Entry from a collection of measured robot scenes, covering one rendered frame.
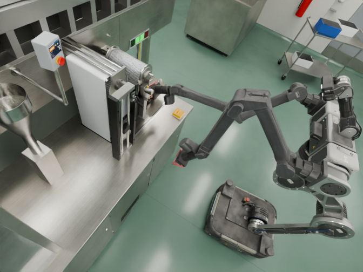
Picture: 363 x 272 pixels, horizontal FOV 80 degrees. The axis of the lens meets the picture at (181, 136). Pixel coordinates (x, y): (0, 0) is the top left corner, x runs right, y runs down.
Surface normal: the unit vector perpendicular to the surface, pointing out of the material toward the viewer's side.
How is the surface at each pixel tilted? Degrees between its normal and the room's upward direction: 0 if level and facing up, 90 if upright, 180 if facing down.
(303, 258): 0
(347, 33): 90
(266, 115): 93
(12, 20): 90
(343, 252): 0
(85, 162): 0
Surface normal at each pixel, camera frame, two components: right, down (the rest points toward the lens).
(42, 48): -0.23, 0.76
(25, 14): 0.85, 0.51
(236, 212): 0.21, -0.57
